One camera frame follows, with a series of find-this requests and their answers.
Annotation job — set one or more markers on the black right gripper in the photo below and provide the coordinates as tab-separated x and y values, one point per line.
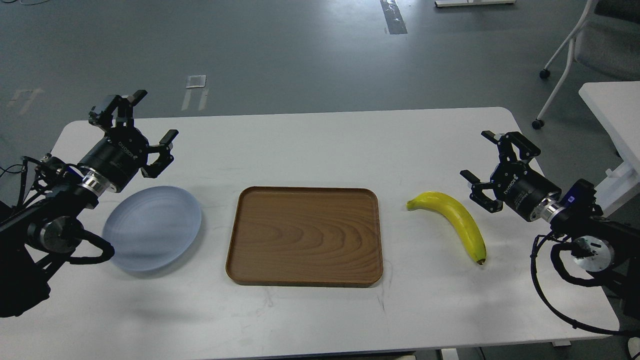
513	181

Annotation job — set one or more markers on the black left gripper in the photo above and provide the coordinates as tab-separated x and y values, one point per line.
124	150

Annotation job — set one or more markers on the yellow banana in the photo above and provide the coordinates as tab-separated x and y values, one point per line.
459	218

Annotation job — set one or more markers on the light blue plate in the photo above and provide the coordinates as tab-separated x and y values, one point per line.
152	228

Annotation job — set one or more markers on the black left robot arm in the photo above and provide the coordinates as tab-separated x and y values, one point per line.
42	232

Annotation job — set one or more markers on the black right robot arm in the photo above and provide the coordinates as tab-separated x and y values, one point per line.
587	247

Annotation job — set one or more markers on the white office chair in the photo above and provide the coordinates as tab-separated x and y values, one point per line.
605	39

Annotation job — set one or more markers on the brown wooden tray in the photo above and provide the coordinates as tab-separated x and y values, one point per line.
306	236

